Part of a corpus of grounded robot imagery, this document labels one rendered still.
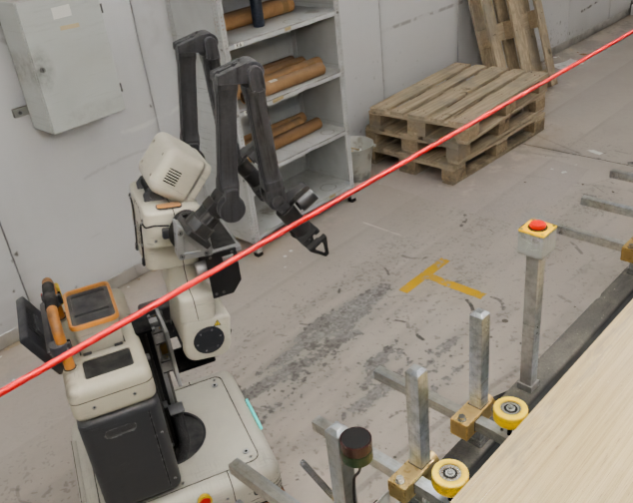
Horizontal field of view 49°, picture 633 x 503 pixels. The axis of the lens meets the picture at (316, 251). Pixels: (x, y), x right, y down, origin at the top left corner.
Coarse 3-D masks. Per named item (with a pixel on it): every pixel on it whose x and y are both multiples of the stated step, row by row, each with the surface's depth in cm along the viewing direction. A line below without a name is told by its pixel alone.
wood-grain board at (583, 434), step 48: (624, 336) 184; (576, 384) 170; (624, 384) 169; (528, 432) 159; (576, 432) 157; (624, 432) 156; (480, 480) 148; (528, 480) 147; (576, 480) 146; (624, 480) 145
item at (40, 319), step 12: (24, 300) 222; (60, 300) 231; (24, 312) 215; (36, 312) 224; (24, 324) 209; (36, 324) 215; (48, 324) 218; (24, 336) 204; (36, 336) 210; (48, 336) 212; (36, 348) 206; (48, 348) 207; (60, 348) 204; (48, 360) 209; (60, 372) 213
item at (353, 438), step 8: (344, 432) 132; (352, 432) 132; (360, 432) 132; (344, 440) 130; (352, 440) 130; (360, 440) 130; (368, 440) 130; (352, 448) 128; (352, 480) 138; (352, 488) 140; (352, 496) 141
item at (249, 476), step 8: (232, 464) 165; (240, 464) 165; (232, 472) 165; (240, 472) 163; (248, 472) 162; (256, 472) 162; (240, 480) 164; (248, 480) 161; (256, 480) 160; (264, 480) 160; (256, 488) 159; (264, 488) 158; (272, 488) 158; (280, 488) 157; (264, 496) 158; (272, 496) 156; (280, 496) 155; (288, 496) 155
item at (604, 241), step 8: (552, 224) 253; (560, 224) 253; (560, 232) 252; (568, 232) 249; (576, 232) 247; (584, 232) 246; (592, 232) 246; (584, 240) 246; (592, 240) 244; (600, 240) 242; (608, 240) 240; (616, 240) 240; (608, 248) 241; (616, 248) 239
